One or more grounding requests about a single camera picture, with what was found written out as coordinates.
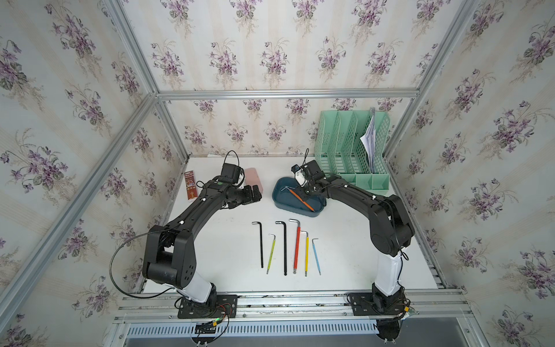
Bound orange handled hex key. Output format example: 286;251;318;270
280;187;315;212

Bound red handled hex key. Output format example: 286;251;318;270
289;218;301;274

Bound yellow handled hex key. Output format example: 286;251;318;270
300;230;310;277

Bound blue handled hex key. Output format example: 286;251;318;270
312;238;322;276

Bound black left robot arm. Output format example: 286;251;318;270
142;180;262;309

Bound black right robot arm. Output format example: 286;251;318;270
291;160;415;313

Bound thin black hex key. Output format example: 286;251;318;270
251;221;264;268

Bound teal plastic storage box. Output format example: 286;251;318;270
272;177;327;218

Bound long black hex key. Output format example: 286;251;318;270
275;221;288;276

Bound pink pencil case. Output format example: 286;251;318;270
244;168;263;197

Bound green mesh file organizer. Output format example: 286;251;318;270
314;111;390;195

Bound red small booklet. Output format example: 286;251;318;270
184;171;198;200

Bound white papers in organizer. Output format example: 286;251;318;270
360;108;376;173

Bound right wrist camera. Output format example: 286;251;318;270
291;164;306;186

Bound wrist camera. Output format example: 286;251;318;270
218;163;241;185
291;164;306;186

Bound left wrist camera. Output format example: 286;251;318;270
218;163;241;185

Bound green handled hex key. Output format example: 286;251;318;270
266;234;276;275

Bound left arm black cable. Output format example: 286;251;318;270
108;231;179;300

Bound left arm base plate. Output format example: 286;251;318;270
174;294;238;319

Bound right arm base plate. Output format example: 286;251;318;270
347;290;411;318

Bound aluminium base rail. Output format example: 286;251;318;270
104;289;488;346

